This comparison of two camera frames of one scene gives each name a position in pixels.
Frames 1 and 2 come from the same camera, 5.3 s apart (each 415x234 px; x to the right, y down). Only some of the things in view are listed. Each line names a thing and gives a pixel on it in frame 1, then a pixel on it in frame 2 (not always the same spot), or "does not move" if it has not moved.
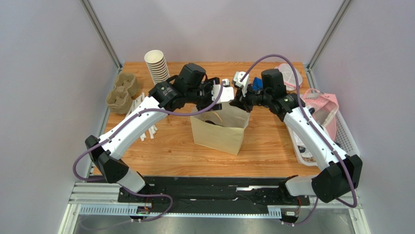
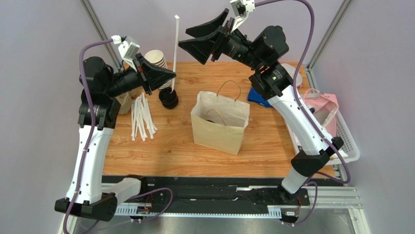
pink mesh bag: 325,107 does not move
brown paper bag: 221,129 does not move
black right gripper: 243,98 to 219,42
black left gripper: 208,84 to 154,76
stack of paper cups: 157,66 does not move
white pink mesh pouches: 292,79 does not move
